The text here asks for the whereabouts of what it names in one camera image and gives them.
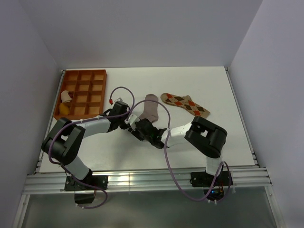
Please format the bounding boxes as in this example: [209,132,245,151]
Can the grey sock red stripes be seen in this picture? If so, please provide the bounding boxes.
[139,94,159,123]

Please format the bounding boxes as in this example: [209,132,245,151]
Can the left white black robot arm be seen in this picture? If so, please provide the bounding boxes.
[41,101,129,190]

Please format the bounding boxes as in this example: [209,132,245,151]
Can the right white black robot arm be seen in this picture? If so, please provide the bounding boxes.
[125,114,228,185]

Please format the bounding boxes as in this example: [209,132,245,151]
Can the orange compartment tray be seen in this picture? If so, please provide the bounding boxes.
[53,69,107,120]

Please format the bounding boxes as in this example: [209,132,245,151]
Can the tan argyle sock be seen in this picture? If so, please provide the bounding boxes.
[160,93,210,118]

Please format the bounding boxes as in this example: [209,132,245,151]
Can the rolled beige sock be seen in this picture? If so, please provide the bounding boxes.
[60,90,72,103]

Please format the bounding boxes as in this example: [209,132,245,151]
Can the rolled yellow sock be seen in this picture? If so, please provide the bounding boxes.
[59,103,70,115]

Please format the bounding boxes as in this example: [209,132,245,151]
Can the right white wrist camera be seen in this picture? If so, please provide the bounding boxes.
[125,114,140,125]

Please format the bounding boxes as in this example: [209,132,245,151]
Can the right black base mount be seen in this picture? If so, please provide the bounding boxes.
[190,171,233,187]

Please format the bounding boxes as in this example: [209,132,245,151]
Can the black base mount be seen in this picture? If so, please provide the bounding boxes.
[64,175,108,191]
[190,171,233,187]

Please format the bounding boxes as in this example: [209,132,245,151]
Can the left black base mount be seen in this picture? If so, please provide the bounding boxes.
[64,175,108,191]

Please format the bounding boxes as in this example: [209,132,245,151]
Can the black box under rail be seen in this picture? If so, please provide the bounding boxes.
[74,193,95,204]

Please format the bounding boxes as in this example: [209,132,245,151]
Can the aluminium frame rail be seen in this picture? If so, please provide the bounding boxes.
[22,166,272,195]

